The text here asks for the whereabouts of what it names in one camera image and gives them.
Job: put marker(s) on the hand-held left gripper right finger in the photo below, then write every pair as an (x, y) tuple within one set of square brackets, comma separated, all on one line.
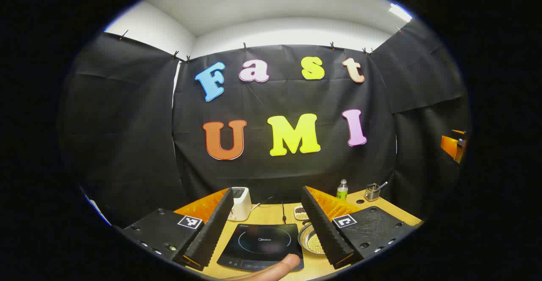
[(324, 230)]

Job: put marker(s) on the metal mesh utensil holder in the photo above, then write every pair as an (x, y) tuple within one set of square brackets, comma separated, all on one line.
[(371, 194)]

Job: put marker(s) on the small ceiling light panel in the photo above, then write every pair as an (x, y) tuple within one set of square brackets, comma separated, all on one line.
[(400, 12)]

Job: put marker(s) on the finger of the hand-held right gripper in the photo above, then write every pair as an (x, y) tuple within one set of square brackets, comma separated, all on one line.
[(449, 145)]

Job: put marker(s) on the pile of yellow soybeans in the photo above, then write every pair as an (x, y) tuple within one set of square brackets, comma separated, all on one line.
[(314, 243)]

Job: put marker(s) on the row of black clips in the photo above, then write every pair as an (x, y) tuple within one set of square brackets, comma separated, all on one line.
[(244, 46)]

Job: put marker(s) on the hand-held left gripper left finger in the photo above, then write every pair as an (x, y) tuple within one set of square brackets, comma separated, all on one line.
[(211, 234)]

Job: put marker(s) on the white toaster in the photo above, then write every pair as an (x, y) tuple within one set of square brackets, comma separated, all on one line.
[(241, 207)]

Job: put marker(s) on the stainless steel pot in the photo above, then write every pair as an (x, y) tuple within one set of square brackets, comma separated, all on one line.
[(302, 238)]

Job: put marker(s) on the green tea bottle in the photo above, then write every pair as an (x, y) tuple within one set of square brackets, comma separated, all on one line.
[(342, 192)]

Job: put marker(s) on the white divided bean dish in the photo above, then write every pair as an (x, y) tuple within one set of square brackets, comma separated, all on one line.
[(300, 213)]

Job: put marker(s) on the black induction cooktop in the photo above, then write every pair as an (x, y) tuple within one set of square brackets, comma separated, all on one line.
[(254, 251)]

